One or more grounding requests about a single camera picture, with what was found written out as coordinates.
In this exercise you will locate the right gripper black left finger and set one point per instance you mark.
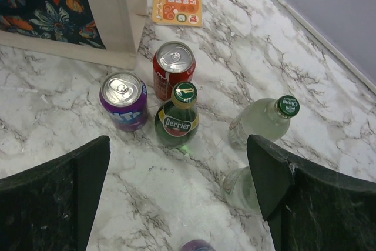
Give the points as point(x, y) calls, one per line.
point(52, 206)

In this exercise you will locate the clear Chang bottle far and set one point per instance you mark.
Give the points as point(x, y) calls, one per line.
point(267, 117)

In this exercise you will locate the green Perrier bottle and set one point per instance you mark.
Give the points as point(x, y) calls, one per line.
point(177, 119)

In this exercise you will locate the purple Fanta can tilted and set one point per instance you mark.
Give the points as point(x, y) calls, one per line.
point(197, 245)

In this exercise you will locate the clear Chang bottle near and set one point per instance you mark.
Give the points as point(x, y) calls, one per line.
point(239, 191)

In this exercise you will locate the beige canvas tote bag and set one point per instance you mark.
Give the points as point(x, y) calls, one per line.
point(106, 32)

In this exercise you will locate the orange spiral notebook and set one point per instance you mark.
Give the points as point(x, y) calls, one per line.
point(178, 12)

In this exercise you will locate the red cola can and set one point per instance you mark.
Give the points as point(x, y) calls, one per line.
point(173, 62)

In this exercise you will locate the clear chang bottle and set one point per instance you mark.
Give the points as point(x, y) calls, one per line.
point(239, 191)
point(267, 117)

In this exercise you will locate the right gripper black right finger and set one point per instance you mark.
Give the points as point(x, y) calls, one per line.
point(308, 206)

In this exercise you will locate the purple fanta can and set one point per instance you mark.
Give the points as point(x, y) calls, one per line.
point(197, 245)
point(124, 96)

